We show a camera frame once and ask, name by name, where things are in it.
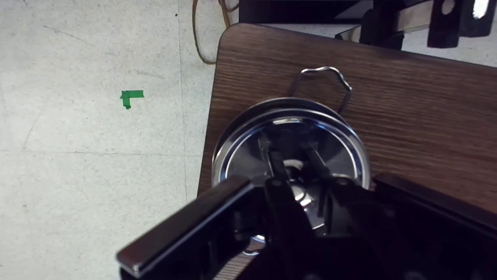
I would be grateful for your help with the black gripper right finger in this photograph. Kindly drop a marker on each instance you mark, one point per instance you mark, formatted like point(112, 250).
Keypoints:
point(439, 233)

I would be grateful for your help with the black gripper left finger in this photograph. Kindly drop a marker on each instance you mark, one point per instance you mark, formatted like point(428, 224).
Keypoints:
point(206, 222)

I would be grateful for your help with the silver metal pot lid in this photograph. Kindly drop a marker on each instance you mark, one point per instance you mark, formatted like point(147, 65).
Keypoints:
point(242, 155)

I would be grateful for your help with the green floor tape mark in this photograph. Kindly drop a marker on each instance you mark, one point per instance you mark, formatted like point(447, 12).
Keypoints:
point(130, 96)

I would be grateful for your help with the black equipment base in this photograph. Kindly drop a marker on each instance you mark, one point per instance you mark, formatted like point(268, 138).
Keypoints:
point(444, 23)

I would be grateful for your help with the black perforated mounting platform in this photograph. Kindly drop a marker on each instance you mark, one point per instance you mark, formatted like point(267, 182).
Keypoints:
point(299, 9)

